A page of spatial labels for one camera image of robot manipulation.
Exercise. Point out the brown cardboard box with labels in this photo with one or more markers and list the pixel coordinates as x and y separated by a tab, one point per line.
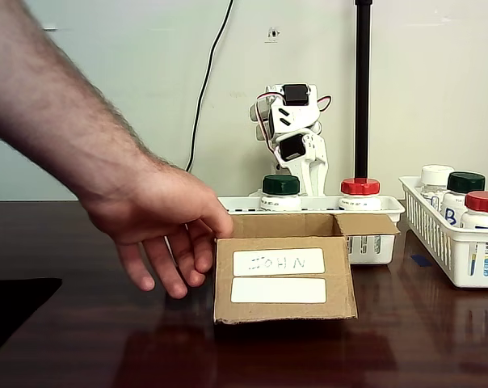
284	311

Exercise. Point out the black vertical pole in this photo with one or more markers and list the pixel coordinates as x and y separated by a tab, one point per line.
363	81

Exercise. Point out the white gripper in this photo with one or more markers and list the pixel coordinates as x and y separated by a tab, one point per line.
313	163

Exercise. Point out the white bottle with green cap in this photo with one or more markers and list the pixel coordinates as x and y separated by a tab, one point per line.
466	182
280	185

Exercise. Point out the person's hairy forearm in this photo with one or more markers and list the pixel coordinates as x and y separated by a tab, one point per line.
46	101

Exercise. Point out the black mat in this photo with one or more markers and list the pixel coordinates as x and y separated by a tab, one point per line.
5	307

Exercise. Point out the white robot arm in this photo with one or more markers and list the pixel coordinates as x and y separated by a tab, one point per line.
298	115

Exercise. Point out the person's bare hand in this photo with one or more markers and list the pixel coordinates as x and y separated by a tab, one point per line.
159	210

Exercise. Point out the small wall hook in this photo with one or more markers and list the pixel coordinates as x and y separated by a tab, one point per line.
273	34

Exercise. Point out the white bottle with red cap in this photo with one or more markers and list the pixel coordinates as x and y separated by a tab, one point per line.
484	201
360	186

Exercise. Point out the blue tape strip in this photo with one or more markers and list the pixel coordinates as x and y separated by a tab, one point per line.
421	261

